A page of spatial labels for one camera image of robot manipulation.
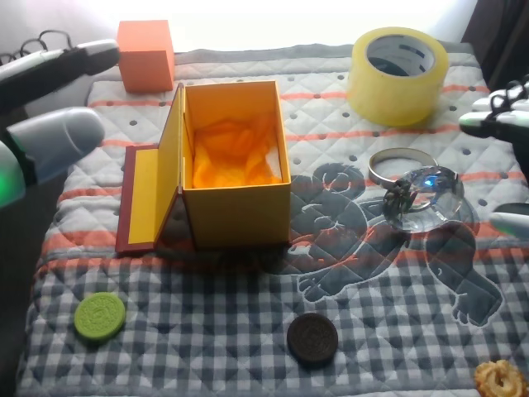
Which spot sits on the golden butter cookie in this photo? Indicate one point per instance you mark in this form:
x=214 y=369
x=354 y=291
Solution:
x=492 y=378

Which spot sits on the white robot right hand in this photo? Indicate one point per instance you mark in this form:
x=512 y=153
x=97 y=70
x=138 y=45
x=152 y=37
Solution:
x=504 y=124

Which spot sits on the orange tissue lining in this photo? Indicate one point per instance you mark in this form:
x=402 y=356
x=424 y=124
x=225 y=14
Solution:
x=231 y=157

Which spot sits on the yellow box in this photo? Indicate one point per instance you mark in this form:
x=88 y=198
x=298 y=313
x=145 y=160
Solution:
x=235 y=219

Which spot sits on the orange cube block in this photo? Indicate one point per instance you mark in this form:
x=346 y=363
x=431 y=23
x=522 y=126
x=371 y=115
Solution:
x=144 y=58

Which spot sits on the yellow packing tape roll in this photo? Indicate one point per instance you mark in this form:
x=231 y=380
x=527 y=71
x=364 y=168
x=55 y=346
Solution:
x=392 y=101

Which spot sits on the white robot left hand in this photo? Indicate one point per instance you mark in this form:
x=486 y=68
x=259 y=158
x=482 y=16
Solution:
x=53 y=140

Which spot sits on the green sandwich cookie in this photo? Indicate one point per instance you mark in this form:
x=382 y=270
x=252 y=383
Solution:
x=99 y=318

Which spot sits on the grey quilt with bear print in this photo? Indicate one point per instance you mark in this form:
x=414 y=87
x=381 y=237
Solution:
x=231 y=314

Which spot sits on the dark brown sandwich cookie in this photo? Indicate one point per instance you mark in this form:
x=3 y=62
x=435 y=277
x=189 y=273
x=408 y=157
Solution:
x=312 y=337

